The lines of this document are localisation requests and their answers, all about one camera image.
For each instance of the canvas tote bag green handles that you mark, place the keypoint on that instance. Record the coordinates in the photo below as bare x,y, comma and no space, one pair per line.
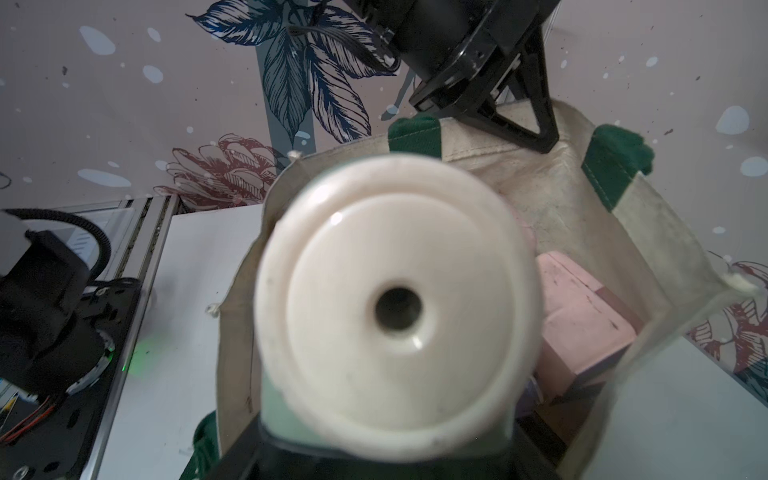
587,198

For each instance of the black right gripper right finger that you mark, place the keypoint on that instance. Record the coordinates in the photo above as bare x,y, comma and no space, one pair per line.
536,450

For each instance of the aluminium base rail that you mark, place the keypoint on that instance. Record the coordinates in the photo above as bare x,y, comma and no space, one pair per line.
137,230

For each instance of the pink square sharpener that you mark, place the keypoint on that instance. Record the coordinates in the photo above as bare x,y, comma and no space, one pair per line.
586,330

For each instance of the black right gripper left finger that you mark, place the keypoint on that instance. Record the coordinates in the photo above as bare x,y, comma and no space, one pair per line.
247,459

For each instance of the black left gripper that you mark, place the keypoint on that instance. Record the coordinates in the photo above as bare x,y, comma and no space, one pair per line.
472,48

